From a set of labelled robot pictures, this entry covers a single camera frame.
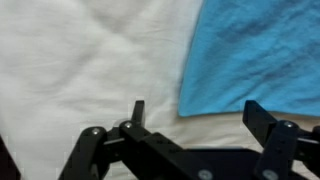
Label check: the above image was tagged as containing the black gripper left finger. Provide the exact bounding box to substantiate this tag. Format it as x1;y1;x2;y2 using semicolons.
58;99;215;180

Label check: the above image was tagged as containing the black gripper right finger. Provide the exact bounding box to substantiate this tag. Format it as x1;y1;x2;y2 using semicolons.
241;99;320;180

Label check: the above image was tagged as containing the blue cloth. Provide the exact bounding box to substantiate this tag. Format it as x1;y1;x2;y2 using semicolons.
177;0;320;118

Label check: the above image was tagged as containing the white sheeted mattress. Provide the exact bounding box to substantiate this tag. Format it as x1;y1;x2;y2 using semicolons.
0;0;320;180

